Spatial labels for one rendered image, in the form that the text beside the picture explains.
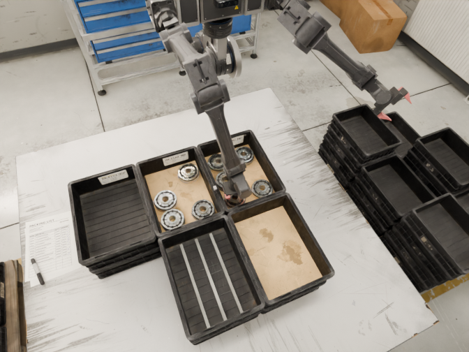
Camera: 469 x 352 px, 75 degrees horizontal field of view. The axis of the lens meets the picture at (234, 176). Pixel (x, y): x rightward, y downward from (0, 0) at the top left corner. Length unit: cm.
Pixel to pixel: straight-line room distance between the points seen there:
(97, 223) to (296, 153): 112
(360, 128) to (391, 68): 170
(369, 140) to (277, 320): 143
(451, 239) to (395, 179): 51
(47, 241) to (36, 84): 227
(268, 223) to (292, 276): 25
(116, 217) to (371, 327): 120
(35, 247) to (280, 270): 112
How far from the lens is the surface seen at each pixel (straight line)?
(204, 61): 90
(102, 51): 310
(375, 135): 240
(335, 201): 170
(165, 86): 329
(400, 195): 231
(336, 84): 350
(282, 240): 139
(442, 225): 219
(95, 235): 148
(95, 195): 158
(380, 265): 164
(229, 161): 112
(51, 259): 166
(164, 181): 153
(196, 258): 134
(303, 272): 136
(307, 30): 104
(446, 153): 256
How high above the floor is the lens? 210
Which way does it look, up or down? 57 degrees down
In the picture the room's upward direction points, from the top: 4 degrees clockwise
